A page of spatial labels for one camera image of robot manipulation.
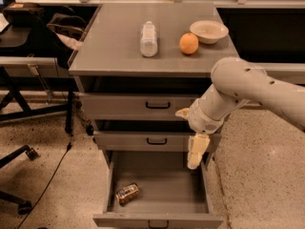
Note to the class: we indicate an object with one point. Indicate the dark backpack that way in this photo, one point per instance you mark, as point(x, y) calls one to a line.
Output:
point(68, 28)

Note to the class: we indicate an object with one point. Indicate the orange fruit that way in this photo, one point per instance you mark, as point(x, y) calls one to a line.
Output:
point(188, 43)

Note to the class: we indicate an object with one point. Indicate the grey bottom drawer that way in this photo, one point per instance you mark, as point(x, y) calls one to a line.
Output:
point(171, 195)

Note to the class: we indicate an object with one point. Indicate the grey middle drawer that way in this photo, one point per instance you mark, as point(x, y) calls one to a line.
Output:
point(142, 141)

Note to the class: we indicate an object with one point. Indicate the dark bag on desk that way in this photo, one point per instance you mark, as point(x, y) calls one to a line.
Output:
point(23, 14)

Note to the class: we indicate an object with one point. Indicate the grey drawer cabinet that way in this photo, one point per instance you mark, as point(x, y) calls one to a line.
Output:
point(110, 61)

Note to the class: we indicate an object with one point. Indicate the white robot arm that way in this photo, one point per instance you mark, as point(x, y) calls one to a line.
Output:
point(234, 83)

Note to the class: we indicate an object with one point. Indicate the clear plastic water bottle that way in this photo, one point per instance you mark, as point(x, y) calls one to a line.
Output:
point(148, 40)

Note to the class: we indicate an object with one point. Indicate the white bowl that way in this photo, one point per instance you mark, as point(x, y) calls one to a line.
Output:
point(209, 32)

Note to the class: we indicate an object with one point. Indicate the orange drink can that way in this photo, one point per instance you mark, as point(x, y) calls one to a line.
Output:
point(127, 193)

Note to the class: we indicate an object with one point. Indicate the black desk with legs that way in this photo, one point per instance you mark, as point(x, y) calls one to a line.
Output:
point(29, 61)

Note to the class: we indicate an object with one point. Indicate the grey top drawer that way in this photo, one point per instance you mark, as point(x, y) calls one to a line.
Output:
point(134, 106)

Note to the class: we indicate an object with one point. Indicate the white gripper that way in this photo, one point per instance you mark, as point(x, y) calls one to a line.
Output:
point(202, 119)

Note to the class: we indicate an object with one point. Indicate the grey drawer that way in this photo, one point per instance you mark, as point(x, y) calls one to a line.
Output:
point(142, 141)
point(134, 106)
point(171, 195)

